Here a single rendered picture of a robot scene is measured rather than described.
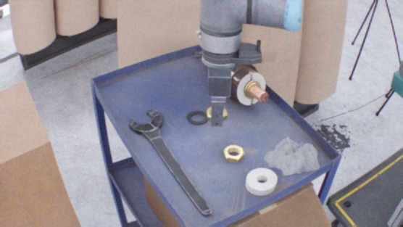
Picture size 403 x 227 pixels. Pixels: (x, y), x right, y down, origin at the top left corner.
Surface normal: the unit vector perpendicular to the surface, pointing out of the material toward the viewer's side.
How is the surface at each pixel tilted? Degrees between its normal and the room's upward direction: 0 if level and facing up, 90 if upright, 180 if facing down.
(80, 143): 0
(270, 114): 0
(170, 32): 90
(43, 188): 90
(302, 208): 26
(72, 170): 0
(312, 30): 90
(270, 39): 90
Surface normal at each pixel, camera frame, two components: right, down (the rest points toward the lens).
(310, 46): -0.21, 0.60
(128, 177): 0.03, -0.78
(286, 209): 0.25, -0.47
